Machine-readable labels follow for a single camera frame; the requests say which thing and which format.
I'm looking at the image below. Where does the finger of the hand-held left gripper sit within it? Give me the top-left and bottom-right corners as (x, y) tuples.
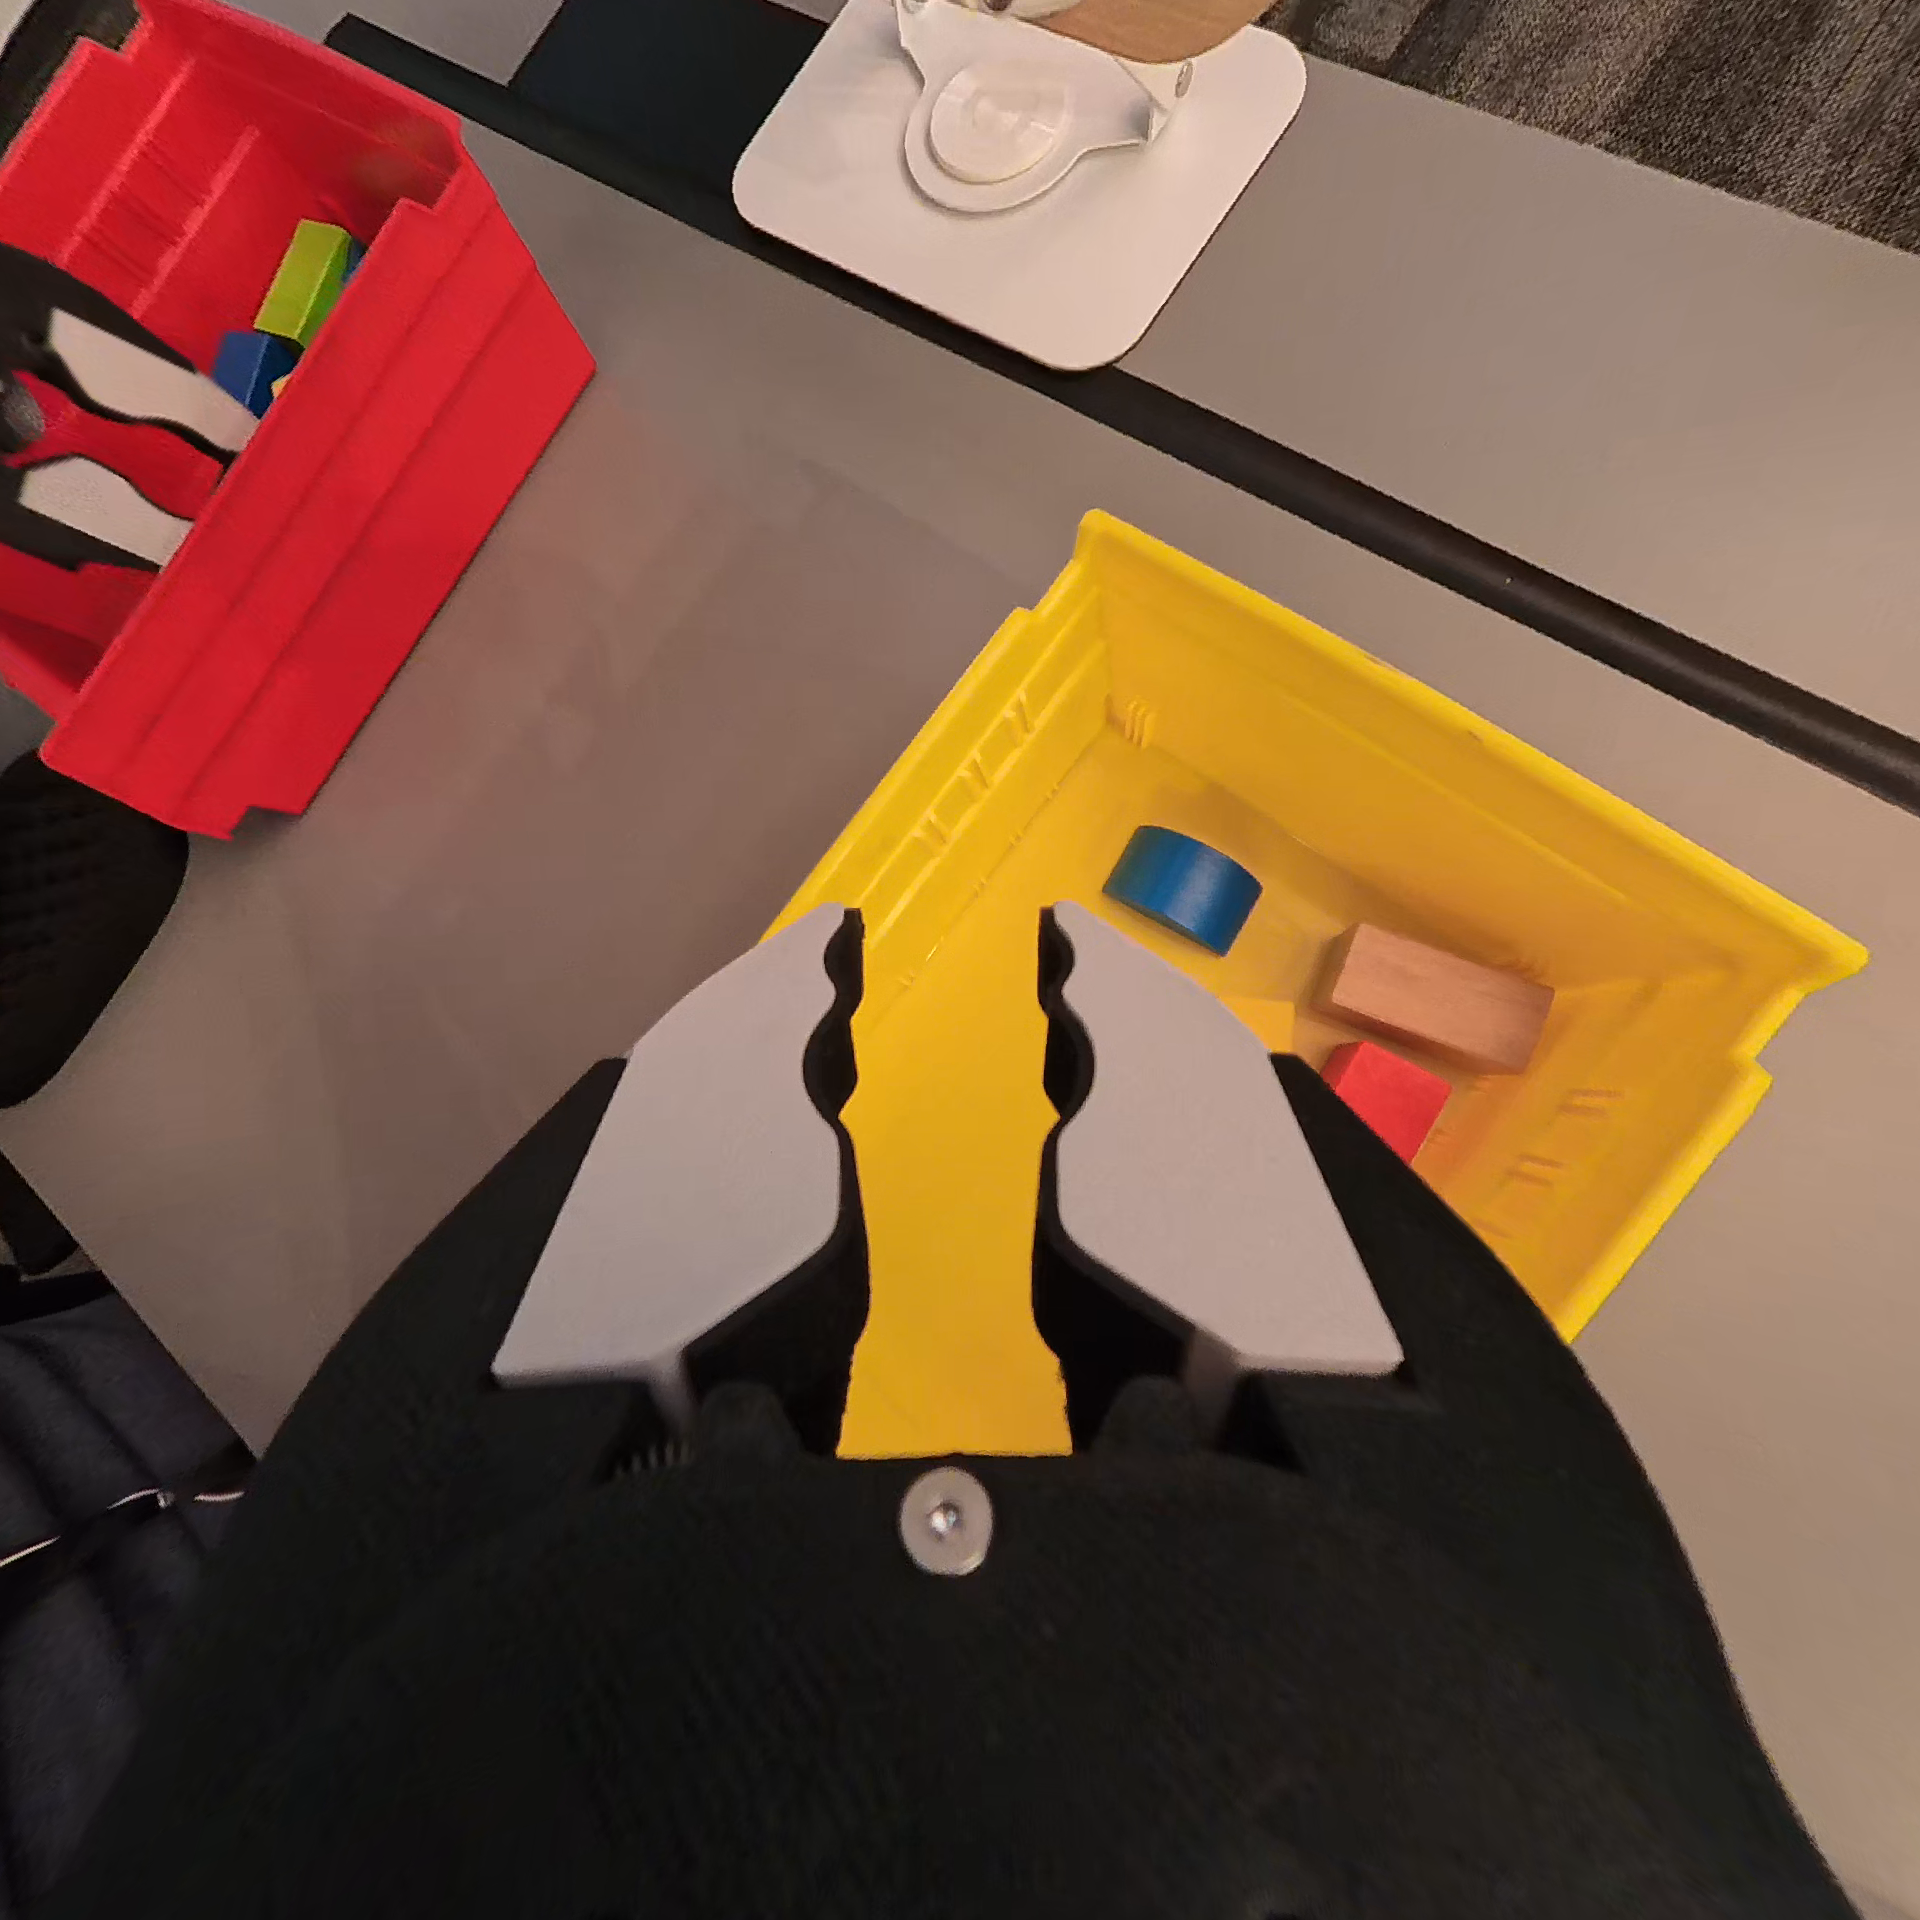
(0, 435), (202, 576)
(42, 303), (260, 470)

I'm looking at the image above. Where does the dark flat pad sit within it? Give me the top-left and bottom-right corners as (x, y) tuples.
(509, 0), (840, 174)

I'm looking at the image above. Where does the yellow plastic bin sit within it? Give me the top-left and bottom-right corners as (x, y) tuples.
(766, 509), (1872, 1460)

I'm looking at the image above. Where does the red wooden cube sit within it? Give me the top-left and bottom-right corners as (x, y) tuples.
(1319, 1040), (1454, 1168)

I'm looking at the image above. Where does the table edge rail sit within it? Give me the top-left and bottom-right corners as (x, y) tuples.
(322, 15), (1920, 818)

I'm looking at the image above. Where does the natural wooden block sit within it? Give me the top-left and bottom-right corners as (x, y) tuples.
(1316, 920), (1557, 1076)

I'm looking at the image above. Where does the black mesh pad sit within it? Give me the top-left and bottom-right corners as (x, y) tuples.
(0, 750), (191, 1115)

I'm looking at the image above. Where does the red plastic bin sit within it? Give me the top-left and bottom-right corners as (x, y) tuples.
(0, 0), (599, 840)

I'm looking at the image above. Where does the blue wooden cylinder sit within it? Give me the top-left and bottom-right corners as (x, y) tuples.
(1102, 824), (1264, 958)

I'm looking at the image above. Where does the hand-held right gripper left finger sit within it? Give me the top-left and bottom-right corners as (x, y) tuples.
(491, 903), (876, 1432)

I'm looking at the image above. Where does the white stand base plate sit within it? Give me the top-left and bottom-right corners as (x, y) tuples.
(731, 0), (1308, 372)

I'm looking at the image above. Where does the person's lap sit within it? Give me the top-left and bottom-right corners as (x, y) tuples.
(0, 1154), (266, 1920)

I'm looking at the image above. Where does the long green wooden block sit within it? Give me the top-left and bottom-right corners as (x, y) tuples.
(252, 219), (372, 344)

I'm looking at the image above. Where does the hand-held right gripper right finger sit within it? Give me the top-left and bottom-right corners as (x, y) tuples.
(1030, 900), (1407, 1431)

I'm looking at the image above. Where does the clear stand bracket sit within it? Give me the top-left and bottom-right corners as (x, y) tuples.
(896, 0), (1198, 215)

